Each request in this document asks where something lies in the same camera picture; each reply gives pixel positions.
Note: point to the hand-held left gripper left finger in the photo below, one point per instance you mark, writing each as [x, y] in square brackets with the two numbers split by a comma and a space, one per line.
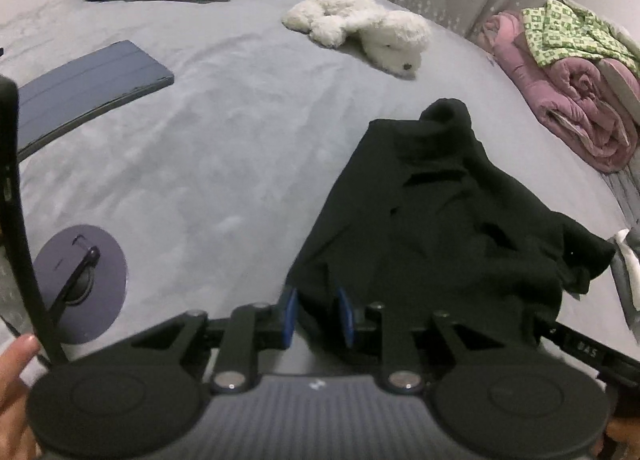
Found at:
[289, 318]

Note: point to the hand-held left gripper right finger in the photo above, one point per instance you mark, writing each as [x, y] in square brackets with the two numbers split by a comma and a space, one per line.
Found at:
[345, 321]

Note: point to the black sweater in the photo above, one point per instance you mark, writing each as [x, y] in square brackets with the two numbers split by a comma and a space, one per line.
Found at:
[440, 220]

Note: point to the person's left hand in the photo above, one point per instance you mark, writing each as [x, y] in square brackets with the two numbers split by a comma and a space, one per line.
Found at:
[15, 385]

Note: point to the light grey folded garment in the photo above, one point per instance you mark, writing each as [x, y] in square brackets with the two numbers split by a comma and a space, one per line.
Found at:
[625, 295]

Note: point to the white folded garment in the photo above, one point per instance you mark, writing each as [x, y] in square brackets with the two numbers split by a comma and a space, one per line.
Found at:
[621, 245]

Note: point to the dark grey folded garment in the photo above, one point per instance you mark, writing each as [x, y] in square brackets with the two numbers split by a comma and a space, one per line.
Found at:
[634, 240]

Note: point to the round purple phone stand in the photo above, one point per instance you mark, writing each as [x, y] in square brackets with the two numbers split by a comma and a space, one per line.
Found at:
[100, 300]

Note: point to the pink quilt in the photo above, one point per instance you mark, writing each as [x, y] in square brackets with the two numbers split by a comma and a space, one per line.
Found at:
[565, 89]

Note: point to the pink white cushion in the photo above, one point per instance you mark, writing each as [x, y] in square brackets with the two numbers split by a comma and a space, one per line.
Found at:
[622, 82]

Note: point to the white plush dog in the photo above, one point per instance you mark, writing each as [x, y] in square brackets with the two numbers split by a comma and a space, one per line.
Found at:
[360, 27]

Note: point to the blue tablet case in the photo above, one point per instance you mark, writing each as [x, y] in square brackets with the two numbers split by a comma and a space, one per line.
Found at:
[95, 84]

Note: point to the green patterned cloth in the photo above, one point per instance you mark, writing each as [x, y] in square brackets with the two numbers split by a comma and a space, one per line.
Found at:
[565, 32]

